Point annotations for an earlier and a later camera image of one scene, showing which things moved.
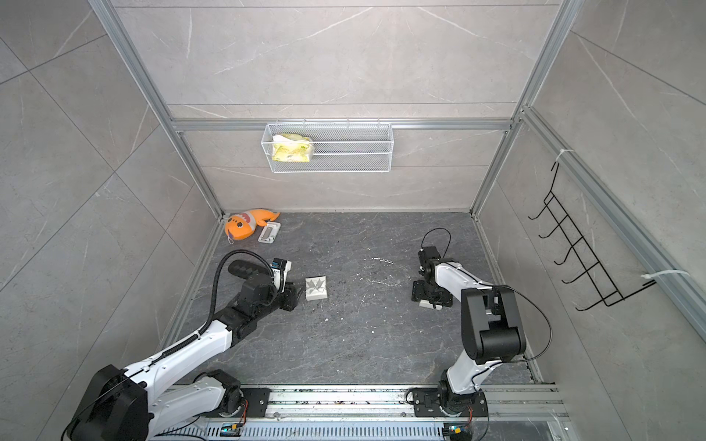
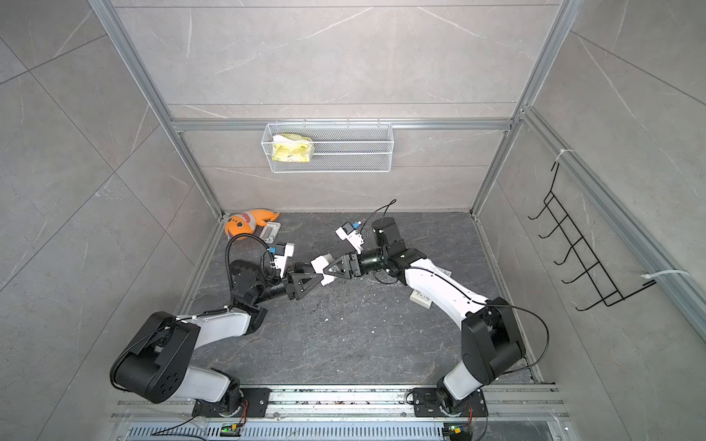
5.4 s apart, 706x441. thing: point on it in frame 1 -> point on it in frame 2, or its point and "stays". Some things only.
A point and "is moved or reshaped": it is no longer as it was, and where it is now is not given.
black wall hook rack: x=602 y=282 stays
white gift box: x=426 y=303 stays
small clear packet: x=269 y=232 stays
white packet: x=315 y=288 is moved or reshaped
